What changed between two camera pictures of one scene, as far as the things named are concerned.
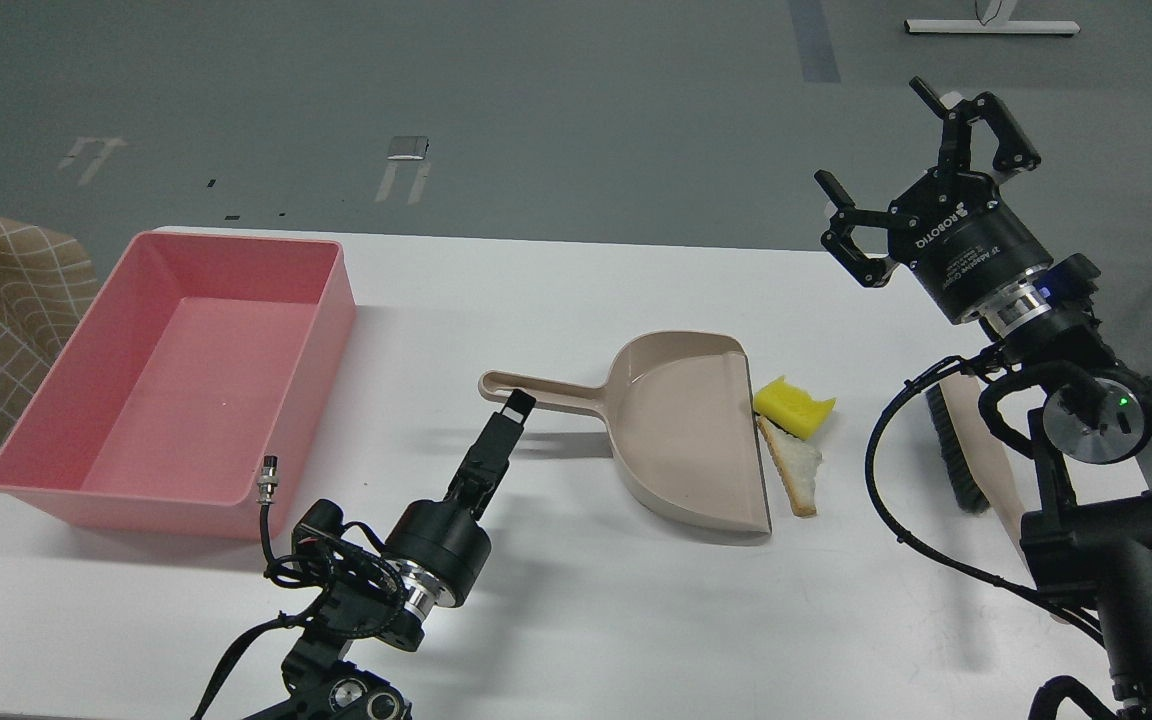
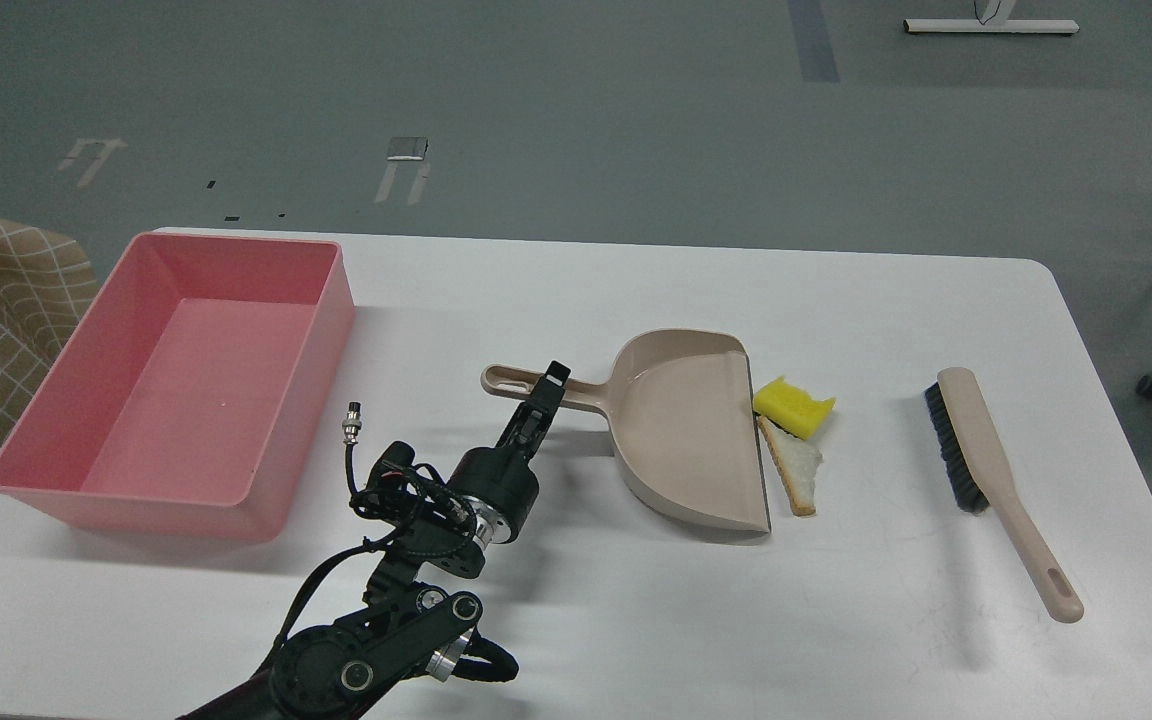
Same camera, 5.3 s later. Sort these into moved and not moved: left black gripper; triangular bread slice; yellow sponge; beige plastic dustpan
Moved: left black gripper
Not moved: yellow sponge; triangular bread slice; beige plastic dustpan
